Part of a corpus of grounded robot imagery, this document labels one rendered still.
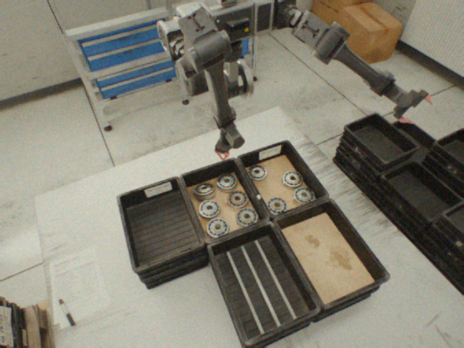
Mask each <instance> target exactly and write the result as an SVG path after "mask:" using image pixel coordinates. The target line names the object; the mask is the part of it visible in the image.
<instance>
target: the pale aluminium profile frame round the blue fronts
mask: <svg viewBox="0 0 464 348"><path fill-rule="evenodd" d="M44 2H45V4H46V5H47V7H48V10H49V12H50V14H51V16H52V18H53V20H54V22H55V25H56V27H57V29H58V31H59V33H60V35H61V36H62V40H63V42H64V43H65V46H66V48H67V50H68V51H69V53H70V57H71V58H72V60H73V62H74V64H75V66H76V68H77V70H78V72H79V74H80V77H81V79H82V80H83V82H84V84H85V88H86V90H87V91H88V93H89V96H90V97H91V99H92V102H93V104H94V106H95V108H96V110H97V111H98V113H99V116H100V118H101V121H102V123H103V124H104V131H106V132H108V131H110V130H111V129H113V128H112V126H110V125H108V123H107V122H108V121H110V120H113V119H115V118H121V117H123V116H126V115H128V114H132V113H134V112H138V111H141V110H144V109H147V108H150V107H152V106H157V105H159V104H162V103H164V102H167V101H169V100H174V99H177V98H180V97H182V99H183V101H182V103H183V105H188V104H189V100H188V98H187V95H188V94H189V93H188V91H187V89H186V87H185V84H184V81H183V79H182V72H181V70H180V68H179V67H178V65H177V62H176V64H175V67H176V77H175V78H172V79H169V80H165V81H163V82H161V83H158V84H155V85H151V86H147V87H144V88H141V89H138V90H135V91H133V92H127V93H125V94H121V95H119V96H114V97H112V98H109V99H106V100H102V101H99V100H98V98H97V96H96V93H97V92H98V91H99V88H97V89H93V86H92V85H96V83H95V81H94V78H99V77H102V76H105V75H109V74H112V73H114V72H119V71H122V70H126V69H129V68H131V67H134V66H140V65H144V64H147V63H149V62H152V61H155V60H162V59H164V58H167V57H169V55H168V54H167V53H166V52H165V51H164V52H161V53H158V54H153V55H149V56H145V57H143V58H140V59H137V60H131V61H128V62H124V63H123V64H119V65H112V66H110V67H107V68H104V69H102V70H98V71H92V72H89V71H90V69H89V66H88V65H83V64H82V62H81V60H80V58H79V56H78V55H80V54H83V52H82V50H79V51H77V50H76V49H75V46H74V44H73V43H72V42H69V37H68V36H67V34H66V32H65V30H66V28H65V24H64V23H63V21H62V20H61V16H60V14H59V12H58V10H57V8H56V5H55V2H54V0H44ZM146 2H147V7H148V10H152V3H151V0H146ZM164 3H165V7H166V9H167V15H168V21H172V19H173V13H172V5H171V1H170V0H164ZM169 10H170V12H171V16H170V13H169ZM64 36H65V38H66V40H67V41H68V43H66V41H65V38H64ZM257 41H258V36H253V37H252V41H250V42H249V46H251V45H252V49H251V48H250V47H249V54H248V55H246V56H241V57H240V58H239V59H242V60H244V62H246V64H247V65H248V67H249V68H250V72H251V75H252V76H253V81H256V80H257V78H256V77H255V76H256V70H257ZM249 60H251V61H252V64H251V63H250V61H249ZM88 72H89V73H88ZM171 85H176V87H177V88H178V89H179V91H178V92H177V93H175V94H169V95H167V96H164V97H162V98H160V99H154V100H152V101H149V102H146V103H145V104H140V105H136V106H133V107H132V108H128V109H125V110H122V111H118V112H115V113H112V114H105V113H104V112H103V109H104V107H105V106H107V105H110V104H116V103H118V102H120V101H123V100H125V99H131V98H134V97H137V96H139V95H141V94H146V93H151V92H153V91H155V90H158V89H161V88H163V87H169V86H171Z"/></svg>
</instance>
